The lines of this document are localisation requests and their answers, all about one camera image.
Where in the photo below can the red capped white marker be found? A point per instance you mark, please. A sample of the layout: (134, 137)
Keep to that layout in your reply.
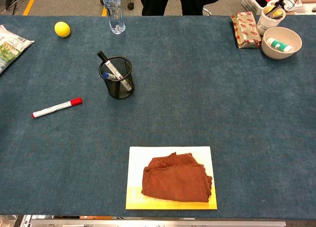
(54, 107)

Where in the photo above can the printed snack bag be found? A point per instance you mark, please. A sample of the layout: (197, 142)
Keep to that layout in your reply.
(11, 48)

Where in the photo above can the beige bowl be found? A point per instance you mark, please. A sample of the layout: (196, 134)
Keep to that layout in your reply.
(271, 53)

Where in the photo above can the yellow white book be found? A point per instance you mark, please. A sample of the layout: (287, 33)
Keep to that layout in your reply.
(138, 162)

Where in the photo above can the black pen cup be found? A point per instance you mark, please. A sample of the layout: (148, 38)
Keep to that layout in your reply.
(119, 91)

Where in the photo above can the green white glue stick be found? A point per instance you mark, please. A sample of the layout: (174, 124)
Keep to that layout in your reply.
(280, 45)

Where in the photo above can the blue felt table cover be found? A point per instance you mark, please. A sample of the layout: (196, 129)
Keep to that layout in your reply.
(197, 101)

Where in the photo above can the clear glass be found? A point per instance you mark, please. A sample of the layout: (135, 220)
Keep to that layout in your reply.
(115, 12)

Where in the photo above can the yellow ball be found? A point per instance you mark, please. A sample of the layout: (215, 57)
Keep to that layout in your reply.
(62, 29)

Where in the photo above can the office chair base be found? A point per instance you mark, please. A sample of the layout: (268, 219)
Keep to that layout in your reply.
(130, 1)

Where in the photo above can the aluminium rail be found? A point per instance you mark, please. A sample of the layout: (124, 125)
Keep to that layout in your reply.
(158, 223)

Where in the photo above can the blue capped white marker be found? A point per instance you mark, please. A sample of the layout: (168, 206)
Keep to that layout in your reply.
(106, 75)

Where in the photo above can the white paper cup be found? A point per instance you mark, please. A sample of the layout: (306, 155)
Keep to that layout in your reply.
(266, 23)

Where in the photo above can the white plastic basket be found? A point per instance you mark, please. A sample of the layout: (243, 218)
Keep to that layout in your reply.
(251, 3)

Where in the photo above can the brown folded cloth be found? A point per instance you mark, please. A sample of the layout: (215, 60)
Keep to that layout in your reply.
(175, 182)

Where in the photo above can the gold red wrapped package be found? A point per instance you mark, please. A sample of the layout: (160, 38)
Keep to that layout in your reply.
(247, 30)

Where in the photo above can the yellow item in cup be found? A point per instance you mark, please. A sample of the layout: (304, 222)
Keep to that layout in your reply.
(269, 9)

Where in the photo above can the black capped white marker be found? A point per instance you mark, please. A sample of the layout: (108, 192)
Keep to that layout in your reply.
(108, 63)

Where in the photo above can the person in black trousers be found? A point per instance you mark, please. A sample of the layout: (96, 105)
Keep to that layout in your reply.
(158, 2)

